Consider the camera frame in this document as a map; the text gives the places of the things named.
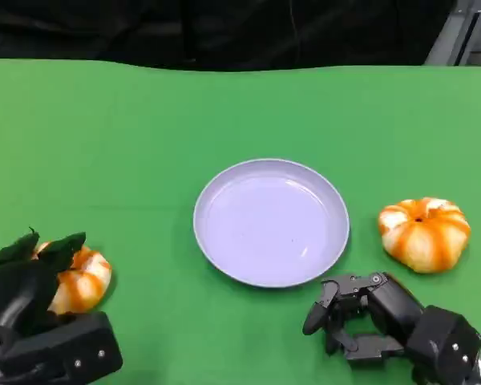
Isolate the black backdrop cloth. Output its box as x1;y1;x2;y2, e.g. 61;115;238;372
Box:
0;0;458;73

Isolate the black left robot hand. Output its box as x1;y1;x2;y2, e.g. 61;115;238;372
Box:
0;226;87;338

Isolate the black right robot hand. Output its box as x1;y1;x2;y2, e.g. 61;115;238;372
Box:
302;272;425;368

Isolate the grey metal frame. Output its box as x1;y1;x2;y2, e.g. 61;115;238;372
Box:
423;0;481;67

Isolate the lilac plate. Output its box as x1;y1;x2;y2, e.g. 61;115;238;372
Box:
192;157;351;289

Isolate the green table cloth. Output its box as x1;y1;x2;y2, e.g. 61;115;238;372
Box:
0;59;481;385

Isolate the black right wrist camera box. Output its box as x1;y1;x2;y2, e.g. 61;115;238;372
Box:
404;305;481;385

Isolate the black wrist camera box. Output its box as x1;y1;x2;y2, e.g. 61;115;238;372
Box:
0;311;124;382
404;305;481;385

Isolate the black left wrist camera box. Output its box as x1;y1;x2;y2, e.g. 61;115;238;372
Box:
0;311;124;382

